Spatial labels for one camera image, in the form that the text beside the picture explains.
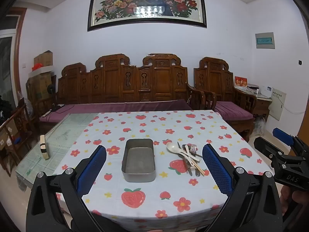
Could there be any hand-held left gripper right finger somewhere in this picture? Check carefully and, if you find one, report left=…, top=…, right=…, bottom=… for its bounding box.
left=202, top=143, right=283, bottom=232

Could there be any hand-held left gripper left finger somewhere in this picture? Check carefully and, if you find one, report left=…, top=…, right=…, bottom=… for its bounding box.
left=26, top=145, right=107, bottom=232

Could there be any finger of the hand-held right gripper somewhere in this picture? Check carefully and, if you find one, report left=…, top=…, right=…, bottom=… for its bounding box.
left=273, top=127, right=309, bottom=157
left=253, top=136, right=305, bottom=168

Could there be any light wooden chopstick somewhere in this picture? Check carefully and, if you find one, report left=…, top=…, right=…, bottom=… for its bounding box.
left=178, top=142, right=205, bottom=176
left=180, top=145, right=202, bottom=177

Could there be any white plastic spoon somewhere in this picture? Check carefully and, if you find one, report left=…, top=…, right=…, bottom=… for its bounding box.
left=166, top=142, right=201, bottom=162
left=184, top=145, right=196, bottom=167

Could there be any metal fork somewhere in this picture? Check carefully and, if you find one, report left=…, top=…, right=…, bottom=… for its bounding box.
left=190, top=144, right=203, bottom=158

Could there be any rectangular metal tray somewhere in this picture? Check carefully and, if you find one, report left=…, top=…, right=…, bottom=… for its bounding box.
left=121, top=138, right=157, bottom=182

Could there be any person's right hand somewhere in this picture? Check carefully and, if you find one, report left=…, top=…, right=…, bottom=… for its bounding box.
left=280, top=184, right=309, bottom=223

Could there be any wooden side table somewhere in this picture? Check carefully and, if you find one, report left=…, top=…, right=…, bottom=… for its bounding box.
left=235, top=87, right=273, bottom=124

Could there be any small purple seat cushion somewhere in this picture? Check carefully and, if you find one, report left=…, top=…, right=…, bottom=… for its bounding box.
left=214, top=101, right=254, bottom=121

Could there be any wooden scrub brush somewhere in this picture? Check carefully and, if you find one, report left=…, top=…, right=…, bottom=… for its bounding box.
left=40, top=135, right=49, bottom=160

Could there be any strawberry flower print tablecloth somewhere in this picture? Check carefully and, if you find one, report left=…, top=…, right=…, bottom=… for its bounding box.
left=52, top=110, right=276, bottom=231

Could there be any red gift box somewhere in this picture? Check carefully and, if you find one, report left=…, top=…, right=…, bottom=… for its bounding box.
left=234, top=76, right=249, bottom=89

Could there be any wooden chair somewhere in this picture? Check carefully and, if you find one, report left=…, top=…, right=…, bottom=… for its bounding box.
left=0, top=103, right=32, bottom=177

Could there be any black standing fan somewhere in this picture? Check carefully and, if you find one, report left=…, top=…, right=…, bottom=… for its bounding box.
left=47, top=84, right=58, bottom=110

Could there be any carved wooden armchair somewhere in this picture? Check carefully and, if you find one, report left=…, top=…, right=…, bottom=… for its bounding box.
left=193, top=57, right=258, bottom=142

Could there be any carved wooden sofa bench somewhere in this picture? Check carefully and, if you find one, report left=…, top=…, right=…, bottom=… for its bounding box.
left=39, top=54, right=206, bottom=134

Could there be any large cardboard box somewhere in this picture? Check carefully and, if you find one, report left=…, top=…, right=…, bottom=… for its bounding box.
left=26, top=71, right=53, bottom=100

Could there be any small cardboard box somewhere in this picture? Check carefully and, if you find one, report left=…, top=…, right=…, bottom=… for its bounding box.
left=33, top=50, right=54, bottom=69

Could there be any framed peacock flower painting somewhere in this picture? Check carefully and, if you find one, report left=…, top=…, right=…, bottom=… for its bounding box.
left=87, top=0, right=207, bottom=32

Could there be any grey wall electrical panel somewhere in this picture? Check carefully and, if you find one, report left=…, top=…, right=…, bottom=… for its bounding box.
left=255, top=32, right=276, bottom=50

